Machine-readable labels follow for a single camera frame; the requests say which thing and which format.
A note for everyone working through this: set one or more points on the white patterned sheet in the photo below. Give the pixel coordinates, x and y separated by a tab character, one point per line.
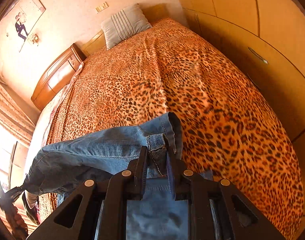
45	120

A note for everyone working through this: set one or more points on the wooden nightstand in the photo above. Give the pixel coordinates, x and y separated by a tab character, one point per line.
57	75

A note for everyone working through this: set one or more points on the person's left hand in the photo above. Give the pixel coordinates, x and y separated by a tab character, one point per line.
18	226

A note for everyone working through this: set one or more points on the blue denim jeans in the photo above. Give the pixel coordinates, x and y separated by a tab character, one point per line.
61	167

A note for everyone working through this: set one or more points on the leopard print bedspread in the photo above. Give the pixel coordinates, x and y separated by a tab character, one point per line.
227	124

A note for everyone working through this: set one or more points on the wooden headboard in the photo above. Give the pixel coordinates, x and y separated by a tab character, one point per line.
153	13

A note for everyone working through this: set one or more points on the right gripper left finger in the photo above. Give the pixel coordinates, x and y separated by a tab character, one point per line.
137	182

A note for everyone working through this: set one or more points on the metal wardrobe handle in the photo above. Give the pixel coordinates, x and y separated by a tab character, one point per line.
257	55

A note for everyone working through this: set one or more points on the grey striped pillow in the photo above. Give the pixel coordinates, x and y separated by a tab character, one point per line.
123	25

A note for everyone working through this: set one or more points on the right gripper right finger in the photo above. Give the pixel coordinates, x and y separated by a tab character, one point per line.
173	174

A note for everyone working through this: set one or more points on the wall poster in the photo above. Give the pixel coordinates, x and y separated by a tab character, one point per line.
23	17

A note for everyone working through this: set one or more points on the wall light switch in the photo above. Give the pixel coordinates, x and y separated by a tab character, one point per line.
102	7

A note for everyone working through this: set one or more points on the black shoe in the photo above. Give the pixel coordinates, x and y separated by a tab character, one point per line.
31	212

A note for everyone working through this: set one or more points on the wooden wardrobe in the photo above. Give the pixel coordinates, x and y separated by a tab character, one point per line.
275	29

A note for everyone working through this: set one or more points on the gold wall ornament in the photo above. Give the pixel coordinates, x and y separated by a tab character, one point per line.
33	38

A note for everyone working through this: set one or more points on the beige curtain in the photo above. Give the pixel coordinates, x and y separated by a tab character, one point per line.
14	120

